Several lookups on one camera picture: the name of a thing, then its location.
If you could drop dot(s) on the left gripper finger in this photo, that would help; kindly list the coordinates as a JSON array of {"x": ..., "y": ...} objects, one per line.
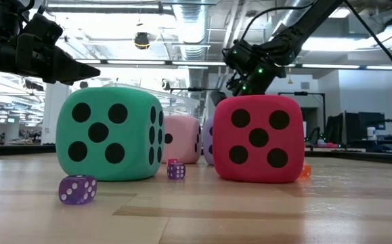
[{"x": 57, "y": 64}]

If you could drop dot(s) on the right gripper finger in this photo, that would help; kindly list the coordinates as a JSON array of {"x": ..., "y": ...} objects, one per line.
[{"x": 218, "y": 97}]

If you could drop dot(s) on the large purple foam die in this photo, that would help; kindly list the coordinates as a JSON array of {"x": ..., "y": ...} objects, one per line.
[{"x": 208, "y": 142}]

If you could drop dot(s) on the large pink foam die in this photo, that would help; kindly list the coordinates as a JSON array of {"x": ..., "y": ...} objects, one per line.
[{"x": 182, "y": 139}]

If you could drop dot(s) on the large teal foam die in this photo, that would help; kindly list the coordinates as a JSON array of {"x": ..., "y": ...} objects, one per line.
[{"x": 107, "y": 135}]

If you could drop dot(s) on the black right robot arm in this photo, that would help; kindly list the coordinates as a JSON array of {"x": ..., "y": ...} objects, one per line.
[{"x": 310, "y": 20}]

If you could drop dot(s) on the black background stand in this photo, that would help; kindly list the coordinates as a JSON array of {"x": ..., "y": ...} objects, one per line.
[
  {"x": 195, "y": 89},
  {"x": 300, "y": 93}
]

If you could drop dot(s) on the large red foam die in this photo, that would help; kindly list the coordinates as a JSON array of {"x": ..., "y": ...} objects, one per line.
[{"x": 258, "y": 139}]

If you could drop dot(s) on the small pink die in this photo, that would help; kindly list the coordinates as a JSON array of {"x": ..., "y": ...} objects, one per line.
[{"x": 172, "y": 161}]

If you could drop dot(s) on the small purple die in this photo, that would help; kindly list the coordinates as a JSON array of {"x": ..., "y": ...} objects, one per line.
[
  {"x": 77, "y": 189},
  {"x": 176, "y": 171}
]

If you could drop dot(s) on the dark background monitors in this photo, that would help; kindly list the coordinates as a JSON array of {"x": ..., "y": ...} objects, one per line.
[{"x": 351, "y": 125}]

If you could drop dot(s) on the small orange die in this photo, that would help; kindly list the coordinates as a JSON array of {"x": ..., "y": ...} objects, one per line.
[{"x": 305, "y": 171}]

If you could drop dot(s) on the silver ceiling duct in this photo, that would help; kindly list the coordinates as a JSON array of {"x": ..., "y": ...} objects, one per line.
[
  {"x": 190, "y": 23},
  {"x": 285, "y": 17}
]

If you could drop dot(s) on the black ceiling camera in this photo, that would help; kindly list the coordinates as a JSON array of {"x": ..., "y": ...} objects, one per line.
[{"x": 141, "y": 40}]

